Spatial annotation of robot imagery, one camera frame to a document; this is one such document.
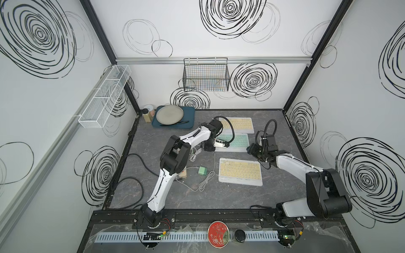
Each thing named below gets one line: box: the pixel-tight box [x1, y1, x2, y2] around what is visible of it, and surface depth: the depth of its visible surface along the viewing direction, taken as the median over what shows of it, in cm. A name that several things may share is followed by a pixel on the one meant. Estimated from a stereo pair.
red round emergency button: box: [207, 220, 230, 249], surface depth 68 cm
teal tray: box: [151, 105, 196, 129], surface depth 118 cm
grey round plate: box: [156, 104, 185, 125], surface depth 119 cm
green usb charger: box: [198, 166, 208, 176], surface depth 88 cm
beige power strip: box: [178, 166, 187, 179], surface depth 88 cm
